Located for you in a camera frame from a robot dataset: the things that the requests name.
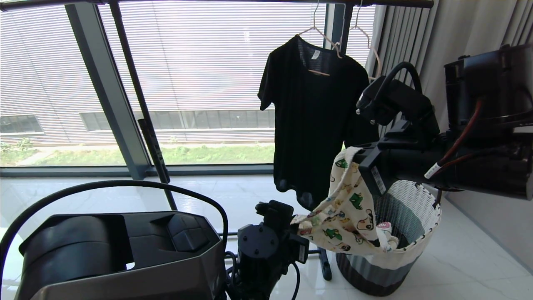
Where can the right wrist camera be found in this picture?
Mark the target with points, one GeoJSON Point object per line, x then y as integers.
{"type": "Point", "coordinates": [399, 104]}

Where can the black clothes rack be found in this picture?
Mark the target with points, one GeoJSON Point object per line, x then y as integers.
{"type": "Point", "coordinates": [129, 62]}

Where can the grey curtain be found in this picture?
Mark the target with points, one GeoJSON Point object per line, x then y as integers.
{"type": "Point", "coordinates": [437, 33]}

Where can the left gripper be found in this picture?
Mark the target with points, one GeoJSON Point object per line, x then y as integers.
{"type": "Point", "coordinates": [297, 248]}

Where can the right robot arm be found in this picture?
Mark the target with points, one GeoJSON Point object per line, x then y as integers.
{"type": "Point", "coordinates": [491, 158]}

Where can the white laundry basket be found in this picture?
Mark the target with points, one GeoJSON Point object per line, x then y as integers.
{"type": "Point", "coordinates": [416, 200]}

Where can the window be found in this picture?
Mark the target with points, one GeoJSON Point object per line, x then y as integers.
{"type": "Point", "coordinates": [112, 104]}

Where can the black t-shirt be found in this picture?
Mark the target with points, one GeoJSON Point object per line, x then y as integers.
{"type": "Point", "coordinates": [312, 125]}

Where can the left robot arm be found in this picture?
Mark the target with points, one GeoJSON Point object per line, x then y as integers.
{"type": "Point", "coordinates": [125, 258]}

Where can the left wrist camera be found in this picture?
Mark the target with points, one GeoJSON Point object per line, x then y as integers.
{"type": "Point", "coordinates": [275, 212]}

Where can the cream printed garment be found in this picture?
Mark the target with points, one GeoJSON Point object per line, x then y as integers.
{"type": "Point", "coordinates": [345, 208]}

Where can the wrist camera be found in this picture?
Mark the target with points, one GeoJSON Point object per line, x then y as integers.
{"type": "Point", "coordinates": [275, 212]}
{"type": "Point", "coordinates": [399, 104]}

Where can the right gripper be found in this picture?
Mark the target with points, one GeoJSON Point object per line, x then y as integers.
{"type": "Point", "coordinates": [391, 166]}

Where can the pink clothes hanger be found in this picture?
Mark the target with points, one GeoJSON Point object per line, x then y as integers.
{"type": "Point", "coordinates": [377, 62]}
{"type": "Point", "coordinates": [338, 51]}

